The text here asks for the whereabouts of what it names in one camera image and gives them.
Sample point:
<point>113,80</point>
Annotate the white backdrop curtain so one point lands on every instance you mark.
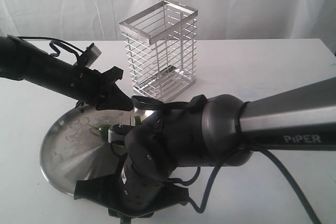
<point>217,19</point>

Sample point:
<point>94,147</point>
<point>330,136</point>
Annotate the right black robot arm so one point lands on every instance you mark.
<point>219,131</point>

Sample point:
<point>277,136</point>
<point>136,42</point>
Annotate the chrome wire utensil rack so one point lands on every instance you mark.
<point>161,48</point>

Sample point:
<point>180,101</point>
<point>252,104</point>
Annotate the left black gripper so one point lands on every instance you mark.
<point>92,87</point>

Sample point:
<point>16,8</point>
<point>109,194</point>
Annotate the dark green zucchini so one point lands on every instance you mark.
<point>102,130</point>

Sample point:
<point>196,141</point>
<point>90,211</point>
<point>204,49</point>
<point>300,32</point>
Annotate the round stainless steel plate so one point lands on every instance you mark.
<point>73,148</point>

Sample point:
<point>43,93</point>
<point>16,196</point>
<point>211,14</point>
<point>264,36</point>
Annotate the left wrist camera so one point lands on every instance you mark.
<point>89,56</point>

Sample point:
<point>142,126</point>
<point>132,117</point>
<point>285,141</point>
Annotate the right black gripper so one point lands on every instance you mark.
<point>138,188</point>

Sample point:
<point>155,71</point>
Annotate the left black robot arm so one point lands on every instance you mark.
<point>65,72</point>

